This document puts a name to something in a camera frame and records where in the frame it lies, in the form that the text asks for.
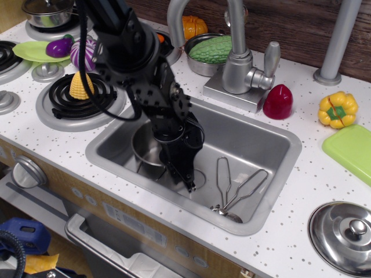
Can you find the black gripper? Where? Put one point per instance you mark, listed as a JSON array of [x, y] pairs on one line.
[[179, 151]]

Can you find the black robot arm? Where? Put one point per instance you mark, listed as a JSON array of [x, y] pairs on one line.
[[128, 56]]

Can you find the grey sink basin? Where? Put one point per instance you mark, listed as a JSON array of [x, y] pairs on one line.
[[239, 173]]

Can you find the stainless steel pot lid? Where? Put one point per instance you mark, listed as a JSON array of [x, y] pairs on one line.
[[340, 234]]

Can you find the small lidded steel pot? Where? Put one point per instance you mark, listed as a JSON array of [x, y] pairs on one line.
[[48, 13]]

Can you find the silver toy faucet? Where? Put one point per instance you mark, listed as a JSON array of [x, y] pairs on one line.
[[239, 83]]

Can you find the steel bowl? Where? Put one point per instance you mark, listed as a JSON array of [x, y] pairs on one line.
[[198, 67]]

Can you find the red toy pepper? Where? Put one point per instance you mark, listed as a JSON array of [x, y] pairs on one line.
[[279, 102]]

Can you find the back right black burner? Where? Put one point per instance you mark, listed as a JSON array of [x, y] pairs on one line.
[[171, 53]]

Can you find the black burner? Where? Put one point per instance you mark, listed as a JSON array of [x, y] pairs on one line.
[[171, 53], [12, 66], [57, 109]]

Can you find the green toy bitter gourd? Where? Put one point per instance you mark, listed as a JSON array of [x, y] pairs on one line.
[[212, 51]]

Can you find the yellow toy corn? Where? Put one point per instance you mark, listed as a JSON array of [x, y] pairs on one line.
[[77, 90]]

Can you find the front right black burner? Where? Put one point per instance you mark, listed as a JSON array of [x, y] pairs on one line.
[[57, 109]]

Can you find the orange toy carrot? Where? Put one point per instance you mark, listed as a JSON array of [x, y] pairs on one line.
[[161, 38]]

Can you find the orange toy pumpkin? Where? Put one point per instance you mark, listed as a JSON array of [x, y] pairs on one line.
[[193, 26]]

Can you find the silver oven dial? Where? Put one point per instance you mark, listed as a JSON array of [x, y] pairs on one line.
[[26, 174]]

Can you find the blue tool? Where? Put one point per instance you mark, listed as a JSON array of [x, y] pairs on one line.
[[23, 237]]

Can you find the purple striped toy onion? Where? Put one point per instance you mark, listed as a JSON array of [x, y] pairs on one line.
[[89, 51]]

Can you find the yellow toy bell pepper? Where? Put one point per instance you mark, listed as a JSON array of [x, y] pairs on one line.
[[338, 110]]

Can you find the green plastic cutting board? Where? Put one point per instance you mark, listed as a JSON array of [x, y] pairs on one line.
[[350, 147]]

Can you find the silver stove knob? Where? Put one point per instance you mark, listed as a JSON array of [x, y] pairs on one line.
[[9, 102], [47, 72]]

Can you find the grey vertical pole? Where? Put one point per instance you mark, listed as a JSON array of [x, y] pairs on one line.
[[328, 74]]

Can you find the purple toy eggplant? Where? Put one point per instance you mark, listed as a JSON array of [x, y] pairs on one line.
[[61, 47]]

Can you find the back left burner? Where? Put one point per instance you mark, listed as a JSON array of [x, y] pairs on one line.
[[51, 34]]

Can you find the silver left stove knob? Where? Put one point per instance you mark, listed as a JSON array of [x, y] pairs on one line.
[[9, 102]]

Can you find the light green plastic plate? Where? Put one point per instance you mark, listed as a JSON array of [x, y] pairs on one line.
[[36, 51]]

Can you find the left black burner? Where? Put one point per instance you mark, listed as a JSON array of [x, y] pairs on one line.
[[12, 66]]

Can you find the grey oven door handle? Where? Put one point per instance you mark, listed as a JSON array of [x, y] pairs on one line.
[[106, 262]]

